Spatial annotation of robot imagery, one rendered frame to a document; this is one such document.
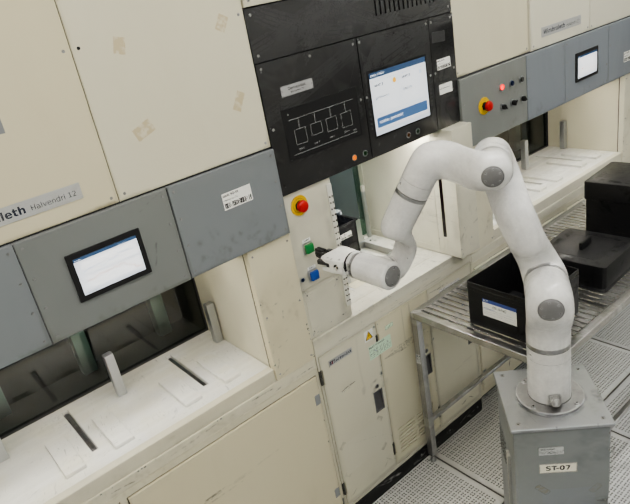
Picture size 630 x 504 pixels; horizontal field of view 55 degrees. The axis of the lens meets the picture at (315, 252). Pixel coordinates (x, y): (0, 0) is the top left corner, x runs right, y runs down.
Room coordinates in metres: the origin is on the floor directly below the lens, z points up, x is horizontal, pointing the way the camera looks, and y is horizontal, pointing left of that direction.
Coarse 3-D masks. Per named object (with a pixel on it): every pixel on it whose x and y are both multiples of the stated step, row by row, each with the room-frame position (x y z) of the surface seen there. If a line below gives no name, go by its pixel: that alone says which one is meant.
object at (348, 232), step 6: (336, 210) 2.30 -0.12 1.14; (342, 216) 2.28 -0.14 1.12; (348, 216) 2.27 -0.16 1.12; (342, 222) 2.28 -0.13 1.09; (348, 222) 2.20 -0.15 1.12; (354, 222) 2.22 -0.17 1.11; (342, 228) 2.18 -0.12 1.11; (348, 228) 2.20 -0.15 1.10; (354, 228) 2.22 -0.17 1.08; (342, 234) 2.18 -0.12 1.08; (348, 234) 2.19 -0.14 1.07; (354, 234) 2.21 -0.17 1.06; (342, 240) 2.18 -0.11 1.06; (348, 240) 2.19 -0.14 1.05; (354, 240) 2.21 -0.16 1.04; (348, 246) 2.19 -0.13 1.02; (354, 246) 2.21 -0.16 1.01
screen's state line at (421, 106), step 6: (420, 102) 2.19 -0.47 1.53; (426, 102) 2.21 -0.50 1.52; (408, 108) 2.15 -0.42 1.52; (414, 108) 2.17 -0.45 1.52; (420, 108) 2.18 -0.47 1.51; (426, 108) 2.20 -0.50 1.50; (390, 114) 2.10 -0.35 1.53; (396, 114) 2.11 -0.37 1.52; (402, 114) 2.13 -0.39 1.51; (408, 114) 2.15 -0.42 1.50; (378, 120) 2.06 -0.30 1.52; (384, 120) 2.08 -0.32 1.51; (390, 120) 2.09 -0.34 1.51; (396, 120) 2.11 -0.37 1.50; (378, 126) 2.06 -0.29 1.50
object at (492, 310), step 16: (512, 256) 2.05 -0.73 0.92; (480, 272) 1.95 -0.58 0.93; (496, 272) 2.00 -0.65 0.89; (512, 272) 2.05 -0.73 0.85; (576, 272) 1.82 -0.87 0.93; (480, 288) 1.85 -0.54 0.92; (496, 288) 2.00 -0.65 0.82; (512, 288) 2.05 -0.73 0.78; (576, 288) 1.82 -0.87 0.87; (480, 304) 1.85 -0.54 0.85; (496, 304) 1.80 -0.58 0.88; (512, 304) 1.75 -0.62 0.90; (576, 304) 1.82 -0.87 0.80; (480, 320) 1.86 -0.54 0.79; (496, 320) 1.80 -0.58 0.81; (512, 320) 1.75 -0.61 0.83; (512, 336) 1.75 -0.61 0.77
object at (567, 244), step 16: (560, 240) 2.22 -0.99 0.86; (576, 240) 2.19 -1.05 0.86; (592, 240) 2.16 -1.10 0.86; (608, 240) 2.13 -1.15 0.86; (624, 240) 2.11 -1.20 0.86; (560, 256) 2.08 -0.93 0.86; (576, 256) 2.06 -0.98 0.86; (592, 256) 2.03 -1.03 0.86; (608, 256) 2.01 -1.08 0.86; (624, 256) 2.02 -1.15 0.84; (592, 272) 1.96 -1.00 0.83; (608, 272) 1.94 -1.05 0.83; (624, 272) 2.03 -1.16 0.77; (592, 288) 1.96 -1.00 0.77; (608, 288) 1.94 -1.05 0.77
